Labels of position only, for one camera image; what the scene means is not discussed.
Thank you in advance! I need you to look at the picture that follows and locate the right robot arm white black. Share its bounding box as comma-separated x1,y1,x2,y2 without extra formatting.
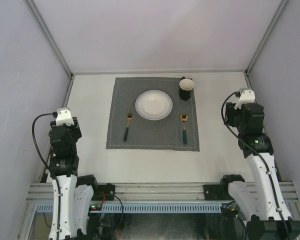
219,88,300,240

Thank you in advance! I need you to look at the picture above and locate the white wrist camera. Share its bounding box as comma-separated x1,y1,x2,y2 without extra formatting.
234,88,256,110
55,107,75,127

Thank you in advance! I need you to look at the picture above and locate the gold fork green handle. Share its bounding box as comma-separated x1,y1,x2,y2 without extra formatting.
123,110,132,142

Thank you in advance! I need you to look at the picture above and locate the white bowl plate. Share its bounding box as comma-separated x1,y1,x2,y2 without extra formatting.
134,89,173,121

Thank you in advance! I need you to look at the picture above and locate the dark mug cream inside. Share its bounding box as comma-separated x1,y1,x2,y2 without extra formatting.
178,76,195,101

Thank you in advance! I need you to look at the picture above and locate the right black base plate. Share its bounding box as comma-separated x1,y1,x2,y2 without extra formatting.
203,184,232,201

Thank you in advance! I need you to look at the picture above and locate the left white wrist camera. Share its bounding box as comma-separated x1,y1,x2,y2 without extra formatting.
55,107,75,127

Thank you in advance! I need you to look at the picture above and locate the aluminium front rail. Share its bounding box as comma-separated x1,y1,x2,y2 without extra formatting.
26,181,299,202

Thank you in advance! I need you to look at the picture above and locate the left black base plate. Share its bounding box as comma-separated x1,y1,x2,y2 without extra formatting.
91,183,116,201

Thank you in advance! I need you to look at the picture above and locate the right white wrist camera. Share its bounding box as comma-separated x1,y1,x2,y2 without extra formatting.
234,88,256,110

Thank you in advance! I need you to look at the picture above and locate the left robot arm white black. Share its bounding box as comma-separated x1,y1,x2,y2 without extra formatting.
44,107,100,240

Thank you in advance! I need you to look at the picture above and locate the gold spoon green handle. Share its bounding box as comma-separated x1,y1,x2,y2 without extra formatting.
180,113,188,145

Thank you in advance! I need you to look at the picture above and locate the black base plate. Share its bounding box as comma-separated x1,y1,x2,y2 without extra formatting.
91,183,116,201
203,184,232,201

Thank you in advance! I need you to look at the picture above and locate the blue slotted cable duct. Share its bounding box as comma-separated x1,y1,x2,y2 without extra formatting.
36,202,222,214

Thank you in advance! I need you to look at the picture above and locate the grey cloth napkin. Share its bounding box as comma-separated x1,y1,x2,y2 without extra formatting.
106,77,200,152

